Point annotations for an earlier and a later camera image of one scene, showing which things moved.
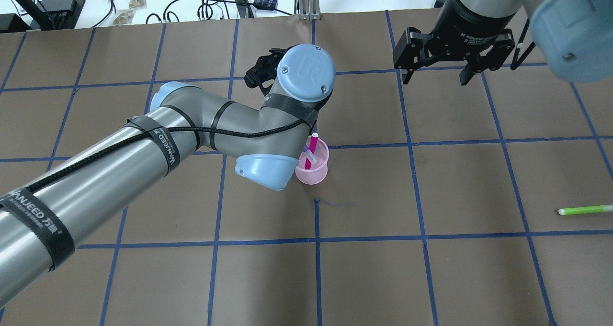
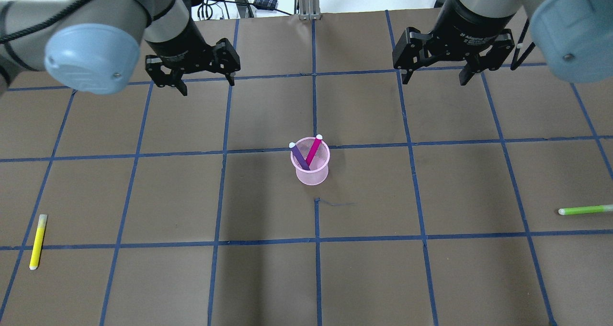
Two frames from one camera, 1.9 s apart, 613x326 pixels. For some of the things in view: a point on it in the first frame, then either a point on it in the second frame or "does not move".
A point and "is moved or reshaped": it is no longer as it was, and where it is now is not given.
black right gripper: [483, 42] does not move
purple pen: [306, 150] to [303, 163]
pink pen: [312, 146] is moved or reshaped
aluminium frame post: [307, 0] does not move
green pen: [585, 210] does not move
